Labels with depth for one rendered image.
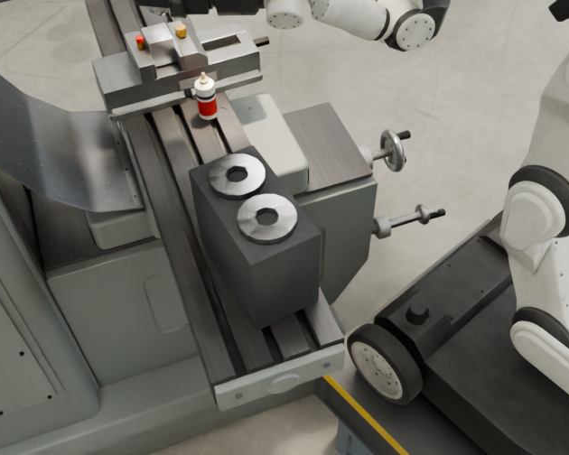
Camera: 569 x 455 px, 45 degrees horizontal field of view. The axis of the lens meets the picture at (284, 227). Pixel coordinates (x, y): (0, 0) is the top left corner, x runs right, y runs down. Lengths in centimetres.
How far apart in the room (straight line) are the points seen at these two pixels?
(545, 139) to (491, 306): 57
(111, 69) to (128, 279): 47
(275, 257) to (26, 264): 64
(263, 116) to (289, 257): 67
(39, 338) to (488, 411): 98
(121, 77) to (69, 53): 187
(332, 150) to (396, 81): 142
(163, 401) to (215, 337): 81
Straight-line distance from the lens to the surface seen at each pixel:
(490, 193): 267
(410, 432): 166
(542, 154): 123
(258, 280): 102
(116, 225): 147
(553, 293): 142
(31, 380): 175
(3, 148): 136
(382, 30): 137
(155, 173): 138
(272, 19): 125
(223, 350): 112
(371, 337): 154
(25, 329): 159
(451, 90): 306
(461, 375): 156
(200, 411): 196
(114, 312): 170
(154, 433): 198
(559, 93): 111
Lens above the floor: 193
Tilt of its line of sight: 51 degrees down
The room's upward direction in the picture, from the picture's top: 2 degrees counter-clockwise
